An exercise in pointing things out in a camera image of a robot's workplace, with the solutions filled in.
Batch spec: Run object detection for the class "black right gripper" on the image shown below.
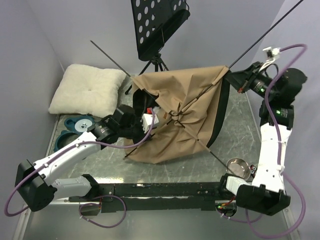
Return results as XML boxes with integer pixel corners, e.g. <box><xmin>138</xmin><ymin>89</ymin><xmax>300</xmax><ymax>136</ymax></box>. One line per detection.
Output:
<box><xmin>223</xmin><ymin>61</ymin><xmax>278</xmax><ymax>100</ymax></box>

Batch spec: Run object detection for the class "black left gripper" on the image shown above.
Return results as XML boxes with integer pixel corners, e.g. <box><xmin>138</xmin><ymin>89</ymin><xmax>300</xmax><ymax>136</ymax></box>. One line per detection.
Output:
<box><xmin>119</xmin><ymin>116</ymin><xmax>153</xmax><ymax>146</ymax></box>

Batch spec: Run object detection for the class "tan pet tent fabric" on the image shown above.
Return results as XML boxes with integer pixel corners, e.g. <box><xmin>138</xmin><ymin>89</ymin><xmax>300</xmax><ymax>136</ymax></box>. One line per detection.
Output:
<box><xmin>128</xmin><ymin>65</ymin><xmax>230</xmax><ymax>164</ymax></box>

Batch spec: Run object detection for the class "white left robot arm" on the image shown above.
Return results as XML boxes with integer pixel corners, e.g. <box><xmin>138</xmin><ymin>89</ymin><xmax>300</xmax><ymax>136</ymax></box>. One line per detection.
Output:
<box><xmin>15</xmin><ymin>105</ymin><xmax>159</xmax><ymax>212</ymax></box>

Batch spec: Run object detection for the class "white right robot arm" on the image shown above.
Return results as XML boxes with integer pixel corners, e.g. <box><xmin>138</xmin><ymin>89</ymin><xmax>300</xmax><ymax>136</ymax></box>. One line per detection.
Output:
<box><xmin>218</xmin><ymin>62</ymin><xmax>307</xmax><ymax>216</ymax></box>

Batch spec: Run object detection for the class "teal pet bowl holder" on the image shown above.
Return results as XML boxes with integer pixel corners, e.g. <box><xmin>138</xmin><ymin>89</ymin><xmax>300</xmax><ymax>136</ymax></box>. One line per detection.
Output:
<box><xmin>53</xmin><ymin>115</ymin><xmax>95</xmax><ymax>152</ymax></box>

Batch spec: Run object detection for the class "steel pet bowl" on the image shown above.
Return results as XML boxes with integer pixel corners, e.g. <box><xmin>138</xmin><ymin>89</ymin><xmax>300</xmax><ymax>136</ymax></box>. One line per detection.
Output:
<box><xmin>226</xmin><ymin>157</ymin><xmax>251</xmax><ymax>181</ymax></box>

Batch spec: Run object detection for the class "white paw print bowl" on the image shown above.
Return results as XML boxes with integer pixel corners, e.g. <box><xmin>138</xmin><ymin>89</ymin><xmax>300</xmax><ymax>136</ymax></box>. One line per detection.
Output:
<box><xmin>74</xmin><ymin>118</ymin><xmax>94</xmax><ymax>133</ymax></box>

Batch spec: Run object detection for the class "cream white pillow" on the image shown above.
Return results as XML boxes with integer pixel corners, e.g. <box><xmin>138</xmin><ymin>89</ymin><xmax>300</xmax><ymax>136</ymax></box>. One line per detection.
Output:
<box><xmin>48</xmin><ymin>64</ymin><xmax>126</xmax><ymax>118</ymax></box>

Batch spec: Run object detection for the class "black music stand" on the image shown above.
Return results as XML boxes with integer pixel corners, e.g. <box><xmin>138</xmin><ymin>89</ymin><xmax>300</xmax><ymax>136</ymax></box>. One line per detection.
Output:
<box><xmin>124</xmin><ymin>0</ymin><xmax>191</xmax><ymax>95</ymax></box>

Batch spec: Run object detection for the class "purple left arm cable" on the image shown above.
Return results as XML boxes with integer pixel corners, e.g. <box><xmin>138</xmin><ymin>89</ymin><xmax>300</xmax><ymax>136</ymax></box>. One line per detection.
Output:
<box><xmin>4</xmin><ymin>109</ymin><xmax>157</xmax><ymax>228</ymax></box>

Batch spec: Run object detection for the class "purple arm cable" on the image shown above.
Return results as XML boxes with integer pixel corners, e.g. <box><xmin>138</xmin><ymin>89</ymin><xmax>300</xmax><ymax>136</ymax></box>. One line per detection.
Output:
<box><xmin>4</xmin><ymin>109</ymin><xmax>157</xmax><ymax>228</ymax></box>
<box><xmin>217</xmin><ymin>43</ymin><xmax>308</xmax><ymax>238</ymax></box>

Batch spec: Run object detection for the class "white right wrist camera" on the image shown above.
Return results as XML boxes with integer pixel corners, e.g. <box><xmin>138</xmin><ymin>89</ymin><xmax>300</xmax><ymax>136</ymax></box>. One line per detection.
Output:
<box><xmin>259</xmin><ymin>46</ymin><xmax>281</xmax><ymax>72</ymax></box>

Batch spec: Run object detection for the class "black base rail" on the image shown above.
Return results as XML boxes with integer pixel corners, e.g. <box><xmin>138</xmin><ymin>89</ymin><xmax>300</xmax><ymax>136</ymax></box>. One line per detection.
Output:
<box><xmin>68</xmin><ymin>182</ymin><xmax>233</xmax><ymax>213</ymax></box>

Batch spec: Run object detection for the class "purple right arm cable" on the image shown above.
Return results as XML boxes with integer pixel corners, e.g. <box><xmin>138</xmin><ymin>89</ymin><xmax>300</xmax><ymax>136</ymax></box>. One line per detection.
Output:
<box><xmin>217</xmin><ymin>43</ymin><xmax>308</xmax><ymax>238</ymax></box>

